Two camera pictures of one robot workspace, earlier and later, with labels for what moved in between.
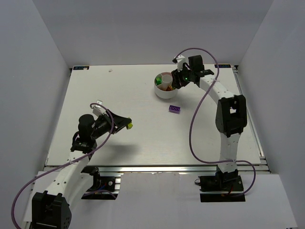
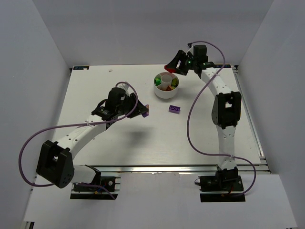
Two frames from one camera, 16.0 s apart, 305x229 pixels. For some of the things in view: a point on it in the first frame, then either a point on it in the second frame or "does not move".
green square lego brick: [158, 80] does not move
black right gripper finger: [178, 84] -> [181, 70]
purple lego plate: [175, 109] does not move
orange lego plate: [169, 88] does not move
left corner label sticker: [84, 67] does not move
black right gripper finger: [177, 75] -> [178, 60]
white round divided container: [163, 86] does not move
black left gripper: [114, 123] -> [133, 105]
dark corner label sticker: [223, 66] does not move
